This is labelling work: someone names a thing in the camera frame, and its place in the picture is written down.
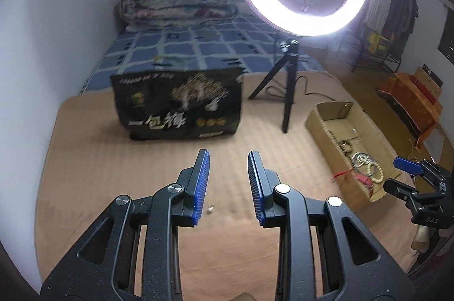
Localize yellow box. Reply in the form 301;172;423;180
366;33;391;55

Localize dark hanging clothes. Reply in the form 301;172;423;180
381;0;420;43

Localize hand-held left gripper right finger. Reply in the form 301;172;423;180
247;150;416;301

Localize wooden board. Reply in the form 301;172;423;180
414;63;446;100

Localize black clothes rack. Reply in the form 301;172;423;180
336;0;420;74

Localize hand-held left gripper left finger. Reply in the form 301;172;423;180
41;149;211;301

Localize black tripod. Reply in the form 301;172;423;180
248;37;302;134

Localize blue checkered bed sheet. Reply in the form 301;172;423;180
81;25;325;96

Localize cream bead bracelet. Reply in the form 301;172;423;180
367;162;386;185

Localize cardboard box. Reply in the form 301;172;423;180
305;101;402;212

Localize brown bead necklace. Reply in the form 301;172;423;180
324;129;356;160

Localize folded floral quilt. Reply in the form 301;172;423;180
118;0;242;29

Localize dark wall poster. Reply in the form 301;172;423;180
438;16;454;61

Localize black cable with inline switch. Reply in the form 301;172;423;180
264;75;342;100

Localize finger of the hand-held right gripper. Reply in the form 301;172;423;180
383;179;418;202
393;156;425;177

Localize orange chair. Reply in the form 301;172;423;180
376;72;444;146

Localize black printed bag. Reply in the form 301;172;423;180
110;68;245;141

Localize person's right hand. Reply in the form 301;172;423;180
412;226;432;252

